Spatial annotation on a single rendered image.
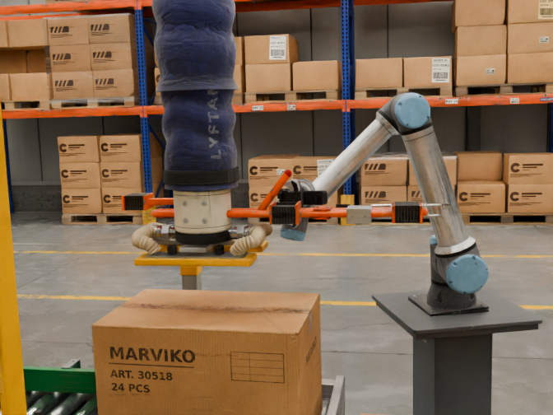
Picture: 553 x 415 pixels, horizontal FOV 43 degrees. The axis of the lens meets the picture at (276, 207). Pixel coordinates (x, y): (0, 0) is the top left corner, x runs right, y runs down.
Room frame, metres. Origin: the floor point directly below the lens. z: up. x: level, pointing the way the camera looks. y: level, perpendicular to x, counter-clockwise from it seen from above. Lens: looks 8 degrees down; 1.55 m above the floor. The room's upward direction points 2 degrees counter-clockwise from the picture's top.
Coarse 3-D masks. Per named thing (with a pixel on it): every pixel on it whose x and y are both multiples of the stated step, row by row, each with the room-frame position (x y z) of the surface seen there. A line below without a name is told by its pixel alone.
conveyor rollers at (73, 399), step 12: (36, 396) 2.43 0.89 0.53; (48, 396) 2.38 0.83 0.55; (60, 396) 2.42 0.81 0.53; (72, 396) 2.37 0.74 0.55; (84, 396) 2.41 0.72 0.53; (36, 408) 2.28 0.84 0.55; (48, 408) 2.33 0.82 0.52; (60, 408) 2.27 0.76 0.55; (72, 408) 2.32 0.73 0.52; (84, 408) 2.26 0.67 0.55; (96, 408) 2.31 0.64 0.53; (324, 408) 2.21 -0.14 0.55
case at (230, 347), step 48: (96, 336) 1.92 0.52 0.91; (144, 336) 1.89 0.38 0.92; (192, 336) 1.86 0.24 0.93; (240, 336) 1.84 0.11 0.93; (288, 336) 1.81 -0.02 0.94; (96, 384) 1.93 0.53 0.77; (144, 384) 1.89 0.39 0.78; (192, 384) 1.87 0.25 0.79; (240, 384) 1.84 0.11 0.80; (288, 384) 1.81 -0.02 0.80
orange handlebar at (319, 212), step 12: (156, 204) 2.35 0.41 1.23; (168, 204) 2.35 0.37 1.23; (156, 216) 2.06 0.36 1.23; (168, 216) 2.06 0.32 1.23; (228, 216) 2.03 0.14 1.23; (240, 216) 2.02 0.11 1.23; (252, 216) 2.02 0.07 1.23; (264, 216) 2.01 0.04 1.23; (300, 216) 1.99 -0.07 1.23; (312, 216) 1.99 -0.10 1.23; (324, 216) 1.98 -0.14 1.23; (336, 216) 1.98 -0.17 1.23; (372, 216) 1.96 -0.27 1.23; (384, 216) 1.95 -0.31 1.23
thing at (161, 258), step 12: (168, 252) 1.98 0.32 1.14; (180, 252) 2.01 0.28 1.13; (192, 252) 2.00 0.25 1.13; (216, 252) 1.95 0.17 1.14; (228, 252) 1.99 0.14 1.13; (144, 264) 1.95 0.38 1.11; (156, 264) 1.94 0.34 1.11; (168, 264) 1.94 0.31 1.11; (180, 264) 1.93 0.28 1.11; (192, 264) 1.93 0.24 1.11; (204, 264) 1.92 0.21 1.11; (216, 264) 1.91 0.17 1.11; (228, 264) 1.91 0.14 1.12; (240, 264) 1.90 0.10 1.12
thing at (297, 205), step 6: (270, 204) 2.00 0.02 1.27; (276, 204) 2.07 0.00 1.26; (282, 204) 2.07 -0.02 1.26; (288, 204) 2.07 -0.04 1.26; (294, 204) 2.07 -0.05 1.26; (300, 204) 2.05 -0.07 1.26; (270, 210) 1.99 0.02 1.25; (276, 210) 1.98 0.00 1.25; (282, 210) 1.98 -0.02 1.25; (288, 210) 1.98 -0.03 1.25; (294, 210) 1.98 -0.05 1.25; (270, 216) 1.99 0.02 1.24; (276, 216) 1.99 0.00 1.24; (282, 216) 1.99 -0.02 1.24; (288, 216) 1.99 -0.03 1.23; (294, 216) 1.98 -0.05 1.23; (270, 222) 1.99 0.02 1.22; (276, 222) 1.98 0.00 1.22; (282, 222) 1.98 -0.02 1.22; (288, 222) 1.98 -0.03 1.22; (294, 222) 1.98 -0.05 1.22
